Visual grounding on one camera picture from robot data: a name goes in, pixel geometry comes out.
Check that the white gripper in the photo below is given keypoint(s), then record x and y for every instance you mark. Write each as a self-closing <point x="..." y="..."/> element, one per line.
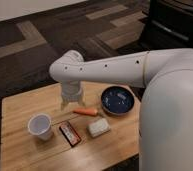
<point x="71" y="92"/>

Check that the orange pepper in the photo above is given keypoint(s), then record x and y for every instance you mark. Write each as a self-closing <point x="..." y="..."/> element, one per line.
<point x="89" y="112"/>

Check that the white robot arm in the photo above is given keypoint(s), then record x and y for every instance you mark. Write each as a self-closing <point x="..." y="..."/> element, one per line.
<point x="166" y="111"/>

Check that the red black snack packet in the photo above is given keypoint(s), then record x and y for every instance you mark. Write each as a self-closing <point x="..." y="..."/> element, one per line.
<point x="69" y="133"/>

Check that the white sponge block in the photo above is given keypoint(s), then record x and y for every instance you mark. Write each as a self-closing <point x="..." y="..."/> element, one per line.
<point x="98" y="127"/>

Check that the dark blue bowl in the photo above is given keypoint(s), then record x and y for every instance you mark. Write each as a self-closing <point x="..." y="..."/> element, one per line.
<point x="117" y="100"/>

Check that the black cabinet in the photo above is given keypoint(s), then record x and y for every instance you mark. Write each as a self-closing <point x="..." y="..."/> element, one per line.
<point x="169" y="25"/>

